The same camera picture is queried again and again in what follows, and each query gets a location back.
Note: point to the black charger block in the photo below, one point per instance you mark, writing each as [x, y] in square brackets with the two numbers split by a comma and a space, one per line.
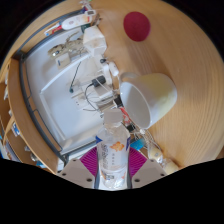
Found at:
[99, 81]

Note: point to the small white oval device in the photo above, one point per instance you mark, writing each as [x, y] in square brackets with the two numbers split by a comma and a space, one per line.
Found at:
[114, 69]

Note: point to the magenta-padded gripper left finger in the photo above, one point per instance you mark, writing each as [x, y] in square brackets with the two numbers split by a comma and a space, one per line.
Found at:
[75, 171]

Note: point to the flat round red coaster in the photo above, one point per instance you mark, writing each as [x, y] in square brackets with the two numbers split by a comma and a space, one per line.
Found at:
[136, 26]

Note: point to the cream ceramic mug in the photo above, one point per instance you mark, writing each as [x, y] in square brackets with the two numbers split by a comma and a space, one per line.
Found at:
[156, 96]

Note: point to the white power strip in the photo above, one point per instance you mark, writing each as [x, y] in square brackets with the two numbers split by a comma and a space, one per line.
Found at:
[105, 71]

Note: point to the white blue water flosser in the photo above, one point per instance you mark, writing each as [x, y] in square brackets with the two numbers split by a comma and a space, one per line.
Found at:
[53, 30]

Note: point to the round pale bun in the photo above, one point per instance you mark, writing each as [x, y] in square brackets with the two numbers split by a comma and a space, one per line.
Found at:
[170, 165]
[155, 153]

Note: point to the blue tube bottle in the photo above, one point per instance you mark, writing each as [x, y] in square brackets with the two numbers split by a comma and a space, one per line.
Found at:
[137, 144]

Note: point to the white tissue box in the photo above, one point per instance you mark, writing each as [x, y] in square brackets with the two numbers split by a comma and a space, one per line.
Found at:
[94, 40]

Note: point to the grey metal frame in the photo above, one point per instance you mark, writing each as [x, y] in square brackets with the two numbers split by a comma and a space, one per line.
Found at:
[28, 100]

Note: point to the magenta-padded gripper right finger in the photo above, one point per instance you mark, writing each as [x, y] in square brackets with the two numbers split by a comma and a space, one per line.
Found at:
[148, 171]

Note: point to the clear plastic water bottle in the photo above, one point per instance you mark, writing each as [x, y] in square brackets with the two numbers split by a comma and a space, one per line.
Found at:
[113, 150]

